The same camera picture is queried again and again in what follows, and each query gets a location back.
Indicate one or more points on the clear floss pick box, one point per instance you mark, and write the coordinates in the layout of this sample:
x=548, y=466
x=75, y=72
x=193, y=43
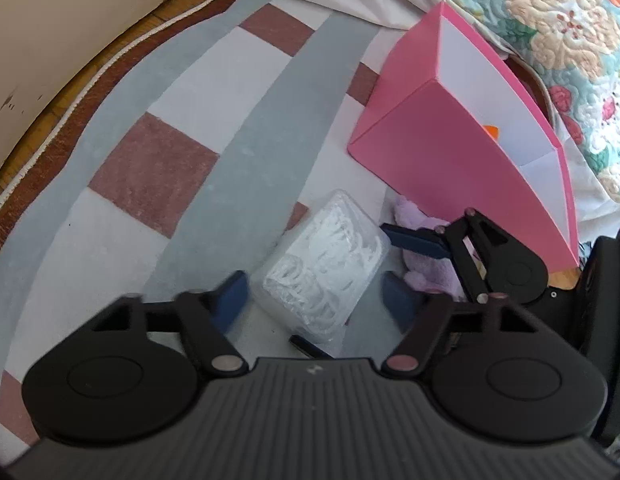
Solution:
x=320, y=260

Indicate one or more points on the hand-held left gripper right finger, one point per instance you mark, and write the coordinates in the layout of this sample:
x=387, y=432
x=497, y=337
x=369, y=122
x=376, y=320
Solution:
x=402, y=300

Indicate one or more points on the floral quilt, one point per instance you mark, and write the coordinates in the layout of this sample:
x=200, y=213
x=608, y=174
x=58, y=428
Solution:
x=565, y=25

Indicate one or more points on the beige cabinet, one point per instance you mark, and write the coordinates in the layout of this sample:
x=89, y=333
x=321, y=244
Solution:
x=50, y=35

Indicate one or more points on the pink cardboard box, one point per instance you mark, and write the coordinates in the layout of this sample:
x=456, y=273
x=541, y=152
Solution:
x=440, y=150

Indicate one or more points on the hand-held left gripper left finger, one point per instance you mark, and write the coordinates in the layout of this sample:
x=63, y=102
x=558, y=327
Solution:
x=230, y=302

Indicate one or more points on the orange ball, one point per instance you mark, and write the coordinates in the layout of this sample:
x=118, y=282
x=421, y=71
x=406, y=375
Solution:
x=491, y=132

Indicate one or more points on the checkered grey brown rug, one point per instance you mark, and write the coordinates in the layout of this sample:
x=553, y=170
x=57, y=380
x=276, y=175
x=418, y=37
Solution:
x=140, y=110

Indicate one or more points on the purple plush toy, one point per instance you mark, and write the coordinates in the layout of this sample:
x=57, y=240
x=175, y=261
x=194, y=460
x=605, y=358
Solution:
x=432, y=272

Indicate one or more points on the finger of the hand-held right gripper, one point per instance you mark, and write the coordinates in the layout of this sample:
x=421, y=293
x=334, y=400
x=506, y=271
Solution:
x=310, y=347
x=415, y=241

